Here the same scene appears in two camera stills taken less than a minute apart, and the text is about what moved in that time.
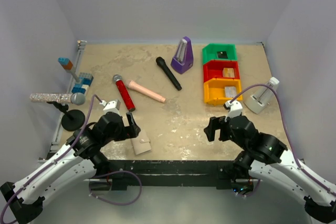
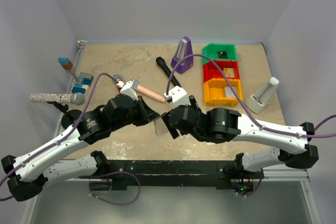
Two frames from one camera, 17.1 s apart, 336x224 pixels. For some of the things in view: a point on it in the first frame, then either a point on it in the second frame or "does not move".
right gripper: x=215 y=123 -> x=172 y=129
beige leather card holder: x=142 y=144 -> x=160 y=127
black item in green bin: x=222 y=54 does not move
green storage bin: x=209 y=52 does not move
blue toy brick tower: x=84 y=80 does not move
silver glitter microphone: x=76 y=98 does not move
